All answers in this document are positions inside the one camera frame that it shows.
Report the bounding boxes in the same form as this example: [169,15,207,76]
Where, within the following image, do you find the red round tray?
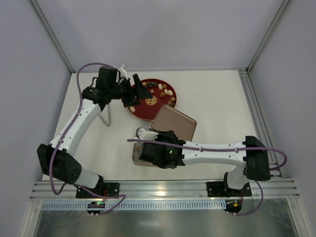
[127,79,177,121]

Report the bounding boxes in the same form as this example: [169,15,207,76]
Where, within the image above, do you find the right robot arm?
[136,128,271,195]

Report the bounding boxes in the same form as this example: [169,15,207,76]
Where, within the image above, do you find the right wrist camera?
[136,126,158,142]

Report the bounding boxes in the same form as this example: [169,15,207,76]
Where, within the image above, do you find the gold square tin box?
[132,142,157,167]

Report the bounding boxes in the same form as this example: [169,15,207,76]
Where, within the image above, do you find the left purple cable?
[49,62,126,217]

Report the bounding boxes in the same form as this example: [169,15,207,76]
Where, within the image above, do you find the metal tongs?
[99,105,111,127]

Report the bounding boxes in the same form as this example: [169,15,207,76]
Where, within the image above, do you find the aluminium rail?
[30,178,299,199]

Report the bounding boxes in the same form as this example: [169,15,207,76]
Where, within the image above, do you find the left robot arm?
[37,63,153,197]

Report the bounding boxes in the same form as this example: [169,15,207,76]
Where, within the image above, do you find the gold tin lid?
[151,105,197,141]

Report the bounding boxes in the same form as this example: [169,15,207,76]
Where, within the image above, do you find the perforated cable duct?
[40,199,226,211]

